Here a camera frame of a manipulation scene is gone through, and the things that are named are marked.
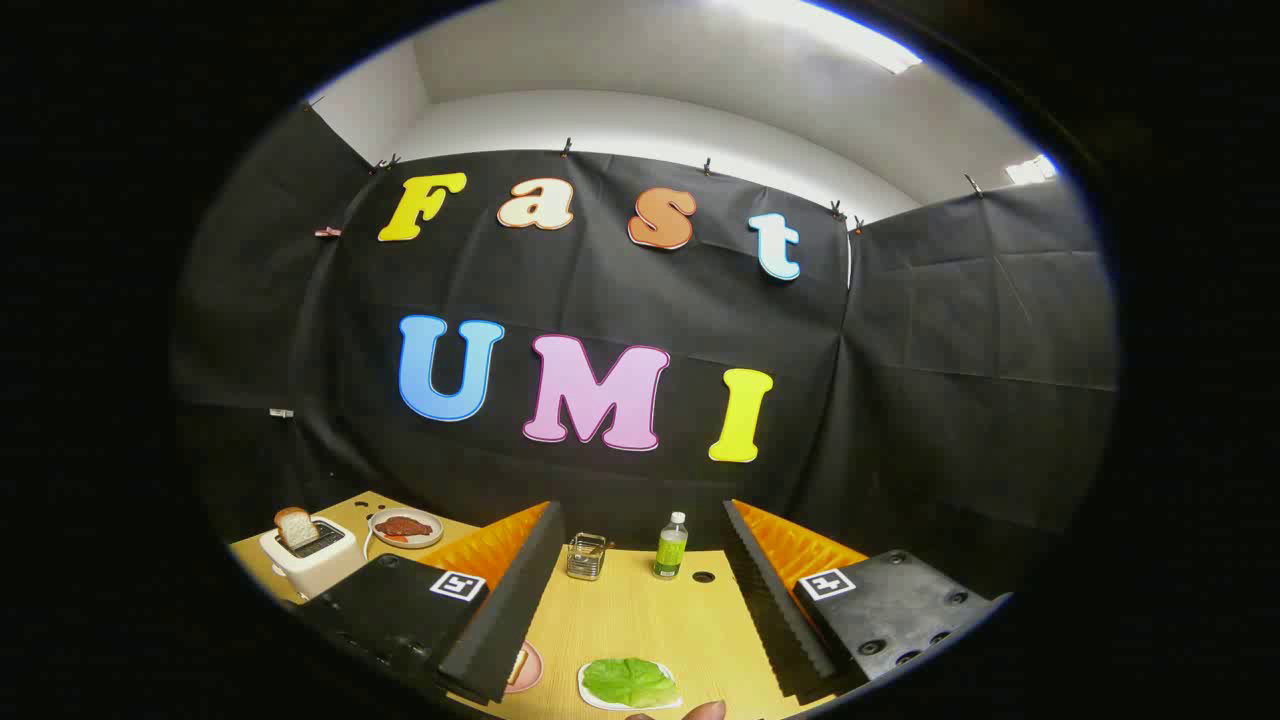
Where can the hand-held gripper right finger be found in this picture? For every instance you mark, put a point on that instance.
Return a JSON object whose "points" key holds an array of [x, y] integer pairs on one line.
{"points": [[775, 610]]}

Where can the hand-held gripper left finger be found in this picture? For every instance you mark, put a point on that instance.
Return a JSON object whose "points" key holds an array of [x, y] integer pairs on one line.
{"points": [[510, 610]]}

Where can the green lettuce leaf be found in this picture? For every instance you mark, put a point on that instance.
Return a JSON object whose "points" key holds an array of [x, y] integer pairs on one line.
{"points": [[630, 681]]}

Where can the white bread slice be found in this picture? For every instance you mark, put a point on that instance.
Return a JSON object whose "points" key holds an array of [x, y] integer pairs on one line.
{"points": [[296, 528], [517, 667]]}

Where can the pink plate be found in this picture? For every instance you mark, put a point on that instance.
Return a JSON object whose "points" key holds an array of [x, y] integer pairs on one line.
{"points": [[532, 668]]}

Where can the white square plate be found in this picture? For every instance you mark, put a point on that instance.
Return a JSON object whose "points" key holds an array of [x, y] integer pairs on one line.
{"points": [[590, 697]]}

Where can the white plate with meat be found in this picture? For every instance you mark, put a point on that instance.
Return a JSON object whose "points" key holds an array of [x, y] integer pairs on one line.
{"points": [[432, 520]]}

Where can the green drink bottle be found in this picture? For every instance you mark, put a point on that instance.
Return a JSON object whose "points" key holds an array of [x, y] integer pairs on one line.
{"points": [[669, 552]]}

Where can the brown meat piece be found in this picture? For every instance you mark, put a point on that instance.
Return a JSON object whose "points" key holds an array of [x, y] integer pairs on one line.
{"points": [[403, 526]]}

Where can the white toaster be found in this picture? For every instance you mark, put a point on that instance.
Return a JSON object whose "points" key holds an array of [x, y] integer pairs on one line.
{"points": [[320, 570]]}

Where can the black backdrop cloth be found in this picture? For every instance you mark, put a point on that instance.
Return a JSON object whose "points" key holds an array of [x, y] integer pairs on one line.
{"points": [[920, 400]]}

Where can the row of black clips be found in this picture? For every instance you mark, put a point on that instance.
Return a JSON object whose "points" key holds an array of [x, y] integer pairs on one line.
{"points": [[566, 148]]}

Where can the ceiling light panel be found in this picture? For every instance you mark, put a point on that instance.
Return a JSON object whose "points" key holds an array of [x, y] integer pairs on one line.
{"points": [[1030, 170]]}

